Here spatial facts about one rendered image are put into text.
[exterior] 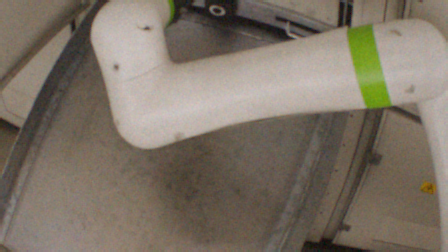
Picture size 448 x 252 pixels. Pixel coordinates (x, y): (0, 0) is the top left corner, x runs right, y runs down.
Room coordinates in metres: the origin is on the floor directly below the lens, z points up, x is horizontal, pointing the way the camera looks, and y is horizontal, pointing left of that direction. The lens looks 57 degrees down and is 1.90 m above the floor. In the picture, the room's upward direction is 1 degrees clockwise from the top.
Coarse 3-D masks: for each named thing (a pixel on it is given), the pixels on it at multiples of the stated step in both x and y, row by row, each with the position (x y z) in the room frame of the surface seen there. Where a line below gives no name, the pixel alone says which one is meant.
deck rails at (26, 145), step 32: (96, 0) 0.98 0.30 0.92; (64, 64) 0.83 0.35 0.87; (32, 128) 0.66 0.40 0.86; (320, 128) 0.69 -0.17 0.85; (32, 160) 0.59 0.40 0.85; (320, 160) 0.62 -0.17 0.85; (0, 192) 0.48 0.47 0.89; (288, 192) 0.56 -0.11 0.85; (0, 224) 0.42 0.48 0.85; (288, 224) 0.50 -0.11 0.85
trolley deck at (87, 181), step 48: (192, 48) 0.87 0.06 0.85; (240, 48) 0.87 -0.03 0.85; (96, 96) 0.75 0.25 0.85; (48, 144) 0.64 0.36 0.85; (96, 144) 0.65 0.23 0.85; (192, 144) 0.66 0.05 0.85; (240, 144) 0.66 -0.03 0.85; (288, 144) 0.66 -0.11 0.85; (336, 144) 0.66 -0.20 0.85; (48, 192) 0.53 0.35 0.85; (96, 192) 0.54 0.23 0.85; (144, 192) 0.55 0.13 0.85; (192, 192) 0.56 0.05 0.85; (240, 192) 0.57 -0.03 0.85; (48, 240) 0.41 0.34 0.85; (96, 240) 0.44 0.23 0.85; (144, 240) 0.45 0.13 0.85; (192, 240) 0.46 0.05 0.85; (240, 240) 0.47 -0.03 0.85
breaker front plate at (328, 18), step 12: (264, 0) 0.94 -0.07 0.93; (276, 0) 0.93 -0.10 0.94; (288, 0) 0.92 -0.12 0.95; (300, 0) 0.92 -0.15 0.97; (312, 0) 0.91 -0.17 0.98; (324, 0) 0.90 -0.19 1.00; (336, 0) 0.89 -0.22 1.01; (300, 12) 0.92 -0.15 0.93; (312, 12) 0.91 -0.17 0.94; (324, 12) 0.90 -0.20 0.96; (336, 12) 0.89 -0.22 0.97
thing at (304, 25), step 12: (204, 0) 0.97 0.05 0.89; (240, 0) 0.95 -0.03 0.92; (252, 0) 0.94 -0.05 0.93; (240, 12) 0.95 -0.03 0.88; (252, 12) 0.94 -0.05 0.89; (264, 12) 0.93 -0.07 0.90; (276, 12) 0.92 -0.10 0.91; (288, 12) 0.91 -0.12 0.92; (276, 24) 0.92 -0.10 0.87; (300, 24) 0.90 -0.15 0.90; (312, 24) 0.90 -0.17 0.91; (324, 24) 0.89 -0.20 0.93; (348, 24) 0.90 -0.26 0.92
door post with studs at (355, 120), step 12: (360, 0) 0.84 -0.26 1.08; (372, 0) 0.82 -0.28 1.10; (384, 0) 0.81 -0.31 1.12; (360, 12) 0.83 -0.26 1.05; (372, 12) 0.82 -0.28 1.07; (360, 24) 0.83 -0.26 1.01; (348, 120) 0.83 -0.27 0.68; (360, 120) 0.82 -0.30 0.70; (348, 132) 0.82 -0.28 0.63; (348, 144) 0.82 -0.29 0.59; (348, 156) 0.82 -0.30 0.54; (336, 168) 0.83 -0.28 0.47; (348, 168) 0.82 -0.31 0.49; (336, 180) 0.82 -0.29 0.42; (336, 192) 0.82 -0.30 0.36; (324, 204) 0.82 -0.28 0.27; (324, 216) 0.82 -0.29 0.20; (324, 228) 0.81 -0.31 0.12; (312, 240) 0.82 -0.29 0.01
